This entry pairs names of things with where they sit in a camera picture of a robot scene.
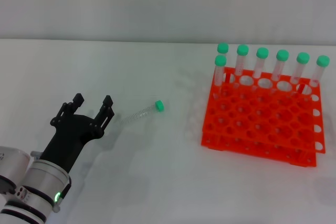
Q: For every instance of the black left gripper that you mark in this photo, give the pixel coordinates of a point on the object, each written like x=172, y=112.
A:
x=67, y=134

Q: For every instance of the orange test tube rack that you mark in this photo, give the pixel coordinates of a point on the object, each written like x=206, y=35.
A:
x=262, y=129

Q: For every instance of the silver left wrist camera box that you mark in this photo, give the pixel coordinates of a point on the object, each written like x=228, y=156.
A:
x=13, y=161

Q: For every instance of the clear test tube green cap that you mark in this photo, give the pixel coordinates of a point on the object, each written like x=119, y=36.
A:
x=282, y=55
x=303, y=58
x=262, y=53
x=323, y=61
x=222, y=47
x=220, y=61
x=242, y=50
x=159, y=105

